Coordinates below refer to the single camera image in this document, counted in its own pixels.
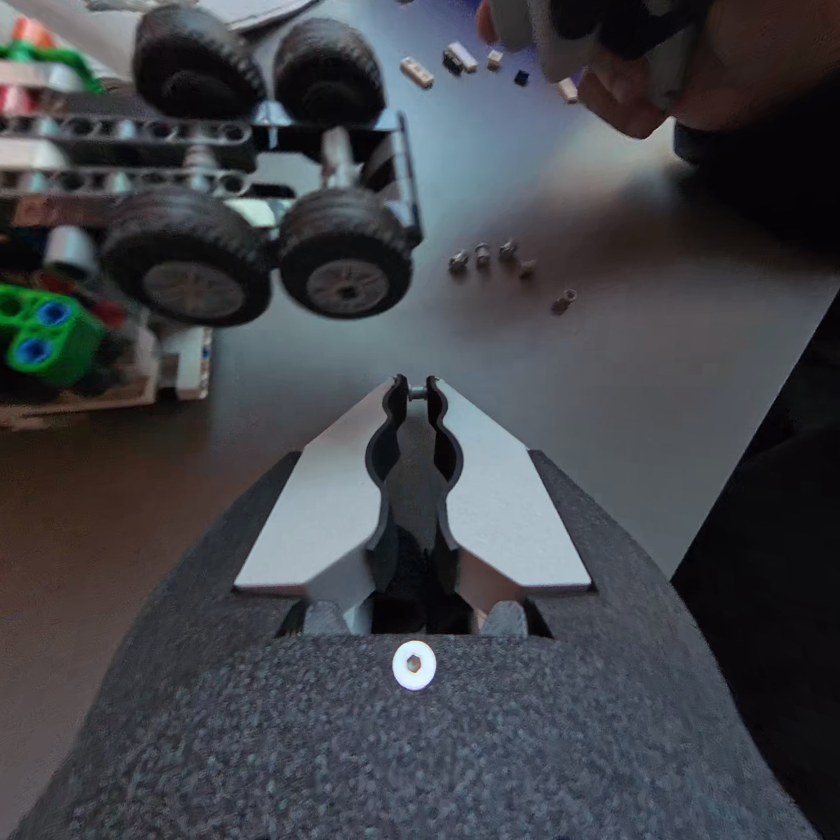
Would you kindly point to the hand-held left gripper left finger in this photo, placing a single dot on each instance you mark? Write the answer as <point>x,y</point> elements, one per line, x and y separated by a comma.
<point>315,512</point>

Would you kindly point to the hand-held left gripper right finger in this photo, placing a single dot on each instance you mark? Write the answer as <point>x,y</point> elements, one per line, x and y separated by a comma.
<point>512,518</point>

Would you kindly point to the lego truck model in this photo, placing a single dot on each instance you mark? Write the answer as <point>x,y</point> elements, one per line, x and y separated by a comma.
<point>190,249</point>

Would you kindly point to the person's right forearm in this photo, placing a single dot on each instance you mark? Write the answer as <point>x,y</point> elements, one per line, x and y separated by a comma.
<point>774,164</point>

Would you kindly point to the tan lego brick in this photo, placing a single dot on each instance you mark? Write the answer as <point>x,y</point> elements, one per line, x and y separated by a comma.
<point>417,73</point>
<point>568,90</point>

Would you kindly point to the black and tan lego piece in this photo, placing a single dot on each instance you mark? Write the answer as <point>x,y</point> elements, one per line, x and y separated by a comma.
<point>460,58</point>

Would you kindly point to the person's right hand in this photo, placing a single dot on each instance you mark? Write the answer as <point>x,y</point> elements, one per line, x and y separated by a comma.
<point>754,52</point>

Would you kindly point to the person's dark clothing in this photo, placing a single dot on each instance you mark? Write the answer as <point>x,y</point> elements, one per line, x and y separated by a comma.
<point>774,590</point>

